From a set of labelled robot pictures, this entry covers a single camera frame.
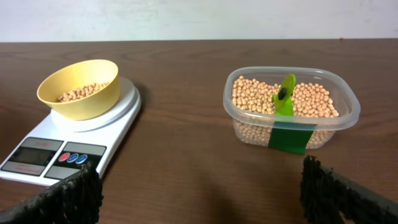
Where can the green tape on container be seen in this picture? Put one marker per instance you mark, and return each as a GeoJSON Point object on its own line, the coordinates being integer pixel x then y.
{"type": "Point", "coordinates": [290, 137]}

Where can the green plastic measuring scoop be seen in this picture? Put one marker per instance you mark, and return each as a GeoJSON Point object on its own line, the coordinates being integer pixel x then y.
{"type": "Point", "coordinates": [282, 100]}

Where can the clear container of soybeans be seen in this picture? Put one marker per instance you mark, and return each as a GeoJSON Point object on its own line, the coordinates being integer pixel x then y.
{"type": "Point", "coordinates": [320, 97]}

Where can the yellow plastic bowl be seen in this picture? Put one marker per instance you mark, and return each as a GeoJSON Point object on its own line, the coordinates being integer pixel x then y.
{"type": "Point", "coordinates": [78, 75]}

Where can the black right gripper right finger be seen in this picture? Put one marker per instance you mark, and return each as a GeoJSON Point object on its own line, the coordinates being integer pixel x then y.
{"type": "Point", "coordinates": [328, 197]}

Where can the white digital kitchen scale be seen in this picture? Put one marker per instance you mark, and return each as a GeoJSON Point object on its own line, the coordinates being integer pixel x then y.
{"type": "Point", "coordinates": [59, 147]}

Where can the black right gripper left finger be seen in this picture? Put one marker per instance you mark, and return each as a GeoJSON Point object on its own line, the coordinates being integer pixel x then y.
{"type": "Point", "coordinates": [75, 199]}

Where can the soybeans in yellow bowl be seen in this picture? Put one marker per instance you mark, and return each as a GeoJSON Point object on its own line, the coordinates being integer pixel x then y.
{"type": "Point", "coordinates": [81, 92]}

